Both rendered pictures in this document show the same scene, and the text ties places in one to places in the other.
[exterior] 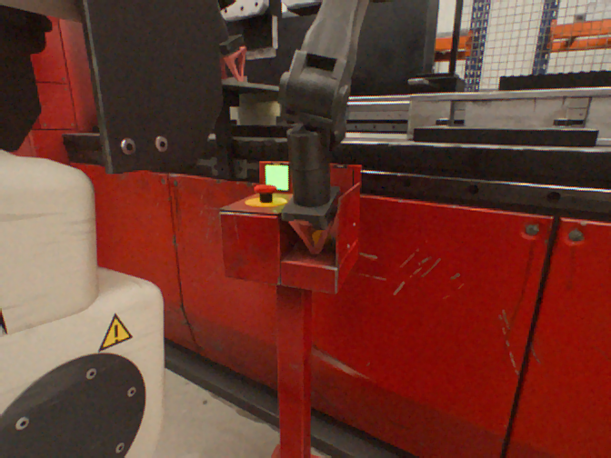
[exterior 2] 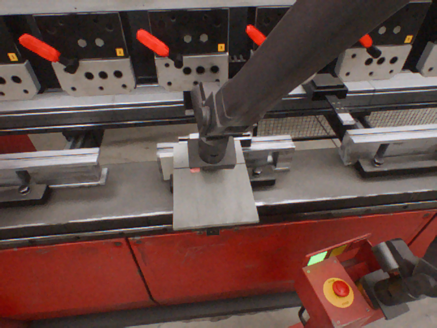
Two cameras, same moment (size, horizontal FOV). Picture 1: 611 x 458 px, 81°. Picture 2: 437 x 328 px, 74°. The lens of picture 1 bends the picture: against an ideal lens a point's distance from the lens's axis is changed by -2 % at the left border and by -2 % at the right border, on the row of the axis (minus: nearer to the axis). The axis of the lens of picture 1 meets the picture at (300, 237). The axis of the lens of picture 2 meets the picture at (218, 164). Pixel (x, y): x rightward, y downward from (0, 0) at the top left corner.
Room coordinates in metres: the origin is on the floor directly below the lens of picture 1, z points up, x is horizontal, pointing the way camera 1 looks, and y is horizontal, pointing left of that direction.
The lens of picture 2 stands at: (0.58, 0.47, 1.51)
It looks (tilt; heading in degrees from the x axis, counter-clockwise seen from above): 45 degrees down; 321
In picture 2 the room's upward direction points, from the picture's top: straight up
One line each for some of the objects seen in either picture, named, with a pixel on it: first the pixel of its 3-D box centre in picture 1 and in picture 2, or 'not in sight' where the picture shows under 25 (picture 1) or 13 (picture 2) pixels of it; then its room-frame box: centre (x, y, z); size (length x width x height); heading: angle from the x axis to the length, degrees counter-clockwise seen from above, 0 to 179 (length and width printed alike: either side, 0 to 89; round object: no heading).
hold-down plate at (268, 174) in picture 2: (260, 131); (222, 179); (1.01, 0.11, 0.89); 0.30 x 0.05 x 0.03; 57
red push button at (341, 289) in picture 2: (265, 195); (339, 290); (0.62, 0.06, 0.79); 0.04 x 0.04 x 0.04
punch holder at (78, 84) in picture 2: not in sight; (93, 49); (1.20, 0.30, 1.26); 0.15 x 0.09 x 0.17; 57
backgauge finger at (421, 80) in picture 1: (430, 82); (332, 96); (0.98, -0.33, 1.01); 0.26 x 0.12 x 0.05; 147
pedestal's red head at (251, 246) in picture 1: (294, 220); (347, 287); (0.61, 0.01, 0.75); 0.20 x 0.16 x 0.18; 70
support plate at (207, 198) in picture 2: (224, 87); (211, 179); (0.96, 0.19, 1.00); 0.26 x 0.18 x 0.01; 147
